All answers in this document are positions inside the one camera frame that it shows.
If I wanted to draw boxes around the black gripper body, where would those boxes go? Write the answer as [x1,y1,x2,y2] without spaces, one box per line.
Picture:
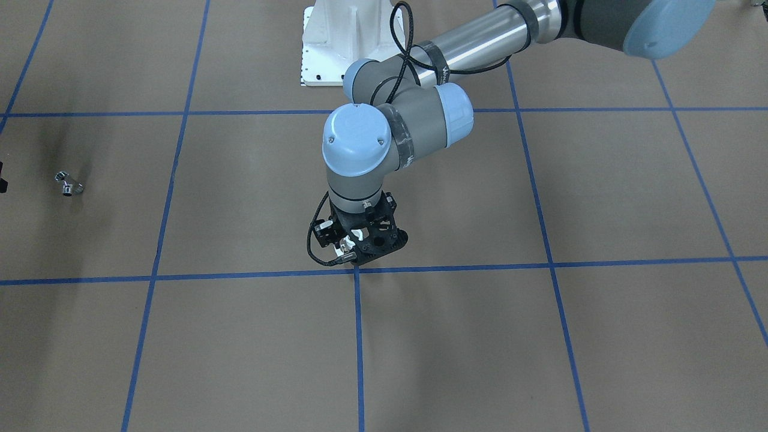
[330,192,409,266]

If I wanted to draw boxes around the small metal pipe fitting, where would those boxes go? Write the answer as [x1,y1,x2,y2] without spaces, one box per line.
[54,170,85,197]

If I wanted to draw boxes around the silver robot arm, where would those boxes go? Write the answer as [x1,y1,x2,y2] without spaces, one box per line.
[307,1,715,267]

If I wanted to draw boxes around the brown paper table mat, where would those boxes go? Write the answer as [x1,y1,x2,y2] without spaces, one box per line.
[2,1,766,431]

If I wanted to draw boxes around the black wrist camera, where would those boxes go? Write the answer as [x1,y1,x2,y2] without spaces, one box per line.
[312,219,343,248]

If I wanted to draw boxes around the white camera stand column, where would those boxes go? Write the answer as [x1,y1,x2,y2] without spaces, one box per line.
[300,1,400,86]

